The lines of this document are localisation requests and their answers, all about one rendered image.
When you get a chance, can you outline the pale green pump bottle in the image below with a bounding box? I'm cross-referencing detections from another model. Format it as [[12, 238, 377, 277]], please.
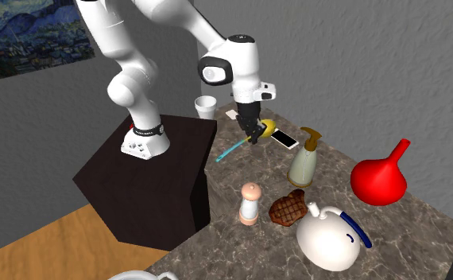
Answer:
[[286, 126, 323, 189]]

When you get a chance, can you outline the dark brown robot stand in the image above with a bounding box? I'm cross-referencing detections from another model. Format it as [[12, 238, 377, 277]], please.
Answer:
[[72, 114, 218, 252]]

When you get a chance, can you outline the white mug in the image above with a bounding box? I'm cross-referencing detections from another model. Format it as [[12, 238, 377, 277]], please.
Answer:
[[107, 270, 180, 280]]

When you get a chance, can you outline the turquoise and yellow brush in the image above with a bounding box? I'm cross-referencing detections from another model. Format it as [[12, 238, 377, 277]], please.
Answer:
[[215, 134, 253, 163]]

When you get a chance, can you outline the pink and white pepper mill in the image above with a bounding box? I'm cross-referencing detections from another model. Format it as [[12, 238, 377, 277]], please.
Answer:
[[238, 181, 263, 227]]

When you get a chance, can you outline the white paper cup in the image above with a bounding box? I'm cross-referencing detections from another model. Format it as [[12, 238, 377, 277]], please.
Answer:
[[194, 95, 218, 120]]

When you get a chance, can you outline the white smartphone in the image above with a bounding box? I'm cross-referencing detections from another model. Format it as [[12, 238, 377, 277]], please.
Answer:
[[269, 129, 300, 150]]

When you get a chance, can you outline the blue landscape wall painting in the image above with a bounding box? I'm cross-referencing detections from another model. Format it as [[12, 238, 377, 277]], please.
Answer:
[[0, 0, 96, 84]]

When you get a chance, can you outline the brown grilled steak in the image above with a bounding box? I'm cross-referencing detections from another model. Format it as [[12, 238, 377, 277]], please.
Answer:
[[268, 189, 309, 228]]

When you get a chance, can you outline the red round vase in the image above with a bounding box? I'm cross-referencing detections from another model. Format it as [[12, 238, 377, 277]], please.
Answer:
[[350, 138, 412, 207]]

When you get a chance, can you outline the white kettle with blue handle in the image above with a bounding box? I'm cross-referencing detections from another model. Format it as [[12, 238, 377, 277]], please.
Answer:
[[296, 201, 373, 272]]

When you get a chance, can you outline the yellow lemon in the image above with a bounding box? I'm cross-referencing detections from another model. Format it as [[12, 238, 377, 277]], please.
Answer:
[[257, 119, 277, 139]]

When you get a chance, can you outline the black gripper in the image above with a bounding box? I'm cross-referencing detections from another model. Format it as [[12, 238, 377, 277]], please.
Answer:
[[236, 101, 266, 146]]

